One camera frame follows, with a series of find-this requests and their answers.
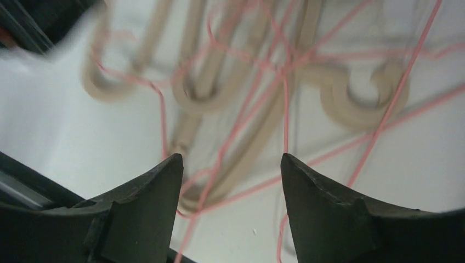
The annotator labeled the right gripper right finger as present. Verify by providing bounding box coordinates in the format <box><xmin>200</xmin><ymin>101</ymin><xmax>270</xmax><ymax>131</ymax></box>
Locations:
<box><xmin>281</xmin><ymin>153</ymin><xmax>464</xmax><ymax>262</ymax></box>

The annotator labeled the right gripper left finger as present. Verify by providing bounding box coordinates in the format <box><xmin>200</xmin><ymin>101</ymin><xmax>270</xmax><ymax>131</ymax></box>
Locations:
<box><xmin>1</xmin><ymin>153</ymin><xmax>184</xmax><ymax>262</ymax></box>

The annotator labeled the pink wire hanger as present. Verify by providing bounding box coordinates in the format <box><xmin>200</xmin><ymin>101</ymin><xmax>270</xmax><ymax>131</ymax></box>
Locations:
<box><xmin>90</xmin><ymin>21</ymin><xmax>201</xmax><ymax>157</ymax></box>
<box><xmin>207</xmin><ymin>0</ymin><xmax>375</xmax><ymax>263</ymax></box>
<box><xmin>173</xmin><ymin>1</ymin><xmax>442</xmax><ymax>262</ymax></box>

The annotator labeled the beige hanger right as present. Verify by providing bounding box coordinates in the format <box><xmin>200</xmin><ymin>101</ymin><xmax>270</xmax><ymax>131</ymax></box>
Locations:
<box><xmin>178</xmin><ymin>0</ymin><xmax>411</xmax><ymax>215</ymax></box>

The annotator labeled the beige hanger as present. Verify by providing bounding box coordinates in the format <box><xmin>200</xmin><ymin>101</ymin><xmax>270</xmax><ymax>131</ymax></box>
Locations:
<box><xmin>172</xmin><ymin>1</ymin><xmax>269</xmax><ymax>117</ymax></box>
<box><xmin>81</xmin><ymin>1</ymin><xmax>173</xmax><ymax>102</ymax></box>
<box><xmin>178</xmin><ymin>0</ymin><xmax>411</xmax><ymax>215</ymax></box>

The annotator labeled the beige hanger left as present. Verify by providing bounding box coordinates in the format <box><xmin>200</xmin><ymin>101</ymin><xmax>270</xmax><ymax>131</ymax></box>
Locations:
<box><xmin>81</xmin><ymin>1</ymin><xmax>173</xmax><ymax>102</ymax></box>

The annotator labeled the beige hanger middle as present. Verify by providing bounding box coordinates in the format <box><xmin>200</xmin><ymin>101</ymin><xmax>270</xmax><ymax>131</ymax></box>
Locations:
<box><xmin>172</xmin><ymin>1</ymin><xmax>269</xmax><ymax>117</ymax></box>

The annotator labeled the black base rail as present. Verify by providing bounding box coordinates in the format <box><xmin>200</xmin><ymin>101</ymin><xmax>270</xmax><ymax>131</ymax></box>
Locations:
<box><xmin>1</xmin><ymin>0</ymin><xmax>103</xmax><ymax>54</ymax></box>

